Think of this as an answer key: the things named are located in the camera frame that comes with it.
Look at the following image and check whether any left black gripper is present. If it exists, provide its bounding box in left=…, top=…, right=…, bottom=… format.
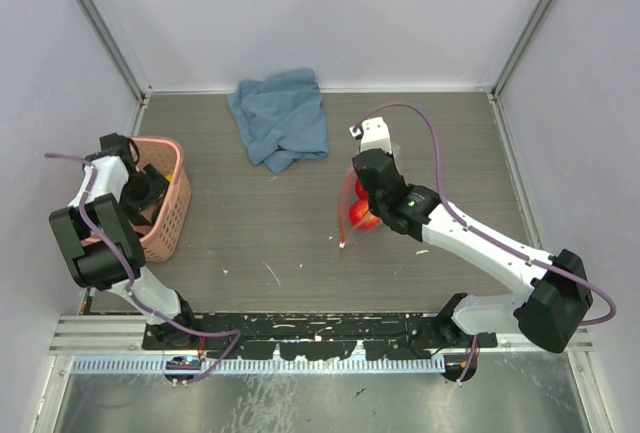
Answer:
left=119, top=165, right=175, bottom=226

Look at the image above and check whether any red yellow mango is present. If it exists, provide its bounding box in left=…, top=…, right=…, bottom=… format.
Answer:
left=354, top=180, right=368, bottom=199

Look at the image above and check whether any red apple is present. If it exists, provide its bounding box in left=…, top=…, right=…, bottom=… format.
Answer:
left=348, top=198, right=380, bottom=231

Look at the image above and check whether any clear orange zip bag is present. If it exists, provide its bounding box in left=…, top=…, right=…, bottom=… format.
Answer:
left=338, top=142, right=400, bottom=249

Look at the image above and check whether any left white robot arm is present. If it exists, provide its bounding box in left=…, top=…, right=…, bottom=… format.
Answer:
left=49, top=133, right=200, bottom=349

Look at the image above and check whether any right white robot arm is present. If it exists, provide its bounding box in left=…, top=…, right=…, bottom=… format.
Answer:
left=352, top=149, right=593, bottom=353

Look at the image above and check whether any pink plastic basket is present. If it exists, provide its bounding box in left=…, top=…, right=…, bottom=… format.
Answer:
left=71, top=133, right=191, bottom=263

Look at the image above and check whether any blue cloth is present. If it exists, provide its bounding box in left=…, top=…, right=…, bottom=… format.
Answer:
left=227, top=68, right=329, bottom=174

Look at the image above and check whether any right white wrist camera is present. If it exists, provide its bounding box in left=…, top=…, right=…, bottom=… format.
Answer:
left=349, top=117, right=393, bottom=154

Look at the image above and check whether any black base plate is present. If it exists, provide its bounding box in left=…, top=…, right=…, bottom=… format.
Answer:
left=142, top=311, right=499, bottom=359

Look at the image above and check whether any grey slotted cable duct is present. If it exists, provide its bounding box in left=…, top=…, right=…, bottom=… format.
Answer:
left=70, top=354, right=446, bottom=375

